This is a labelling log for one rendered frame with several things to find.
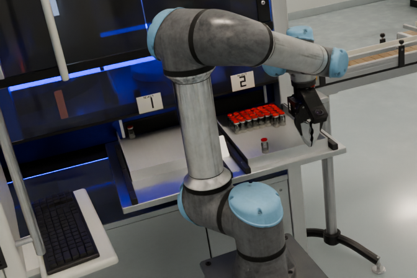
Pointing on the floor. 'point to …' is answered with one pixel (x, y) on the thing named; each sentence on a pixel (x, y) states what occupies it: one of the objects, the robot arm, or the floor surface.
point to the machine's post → (278, 10)
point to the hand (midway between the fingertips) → (311, 143)
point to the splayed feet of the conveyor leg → (348, 246)
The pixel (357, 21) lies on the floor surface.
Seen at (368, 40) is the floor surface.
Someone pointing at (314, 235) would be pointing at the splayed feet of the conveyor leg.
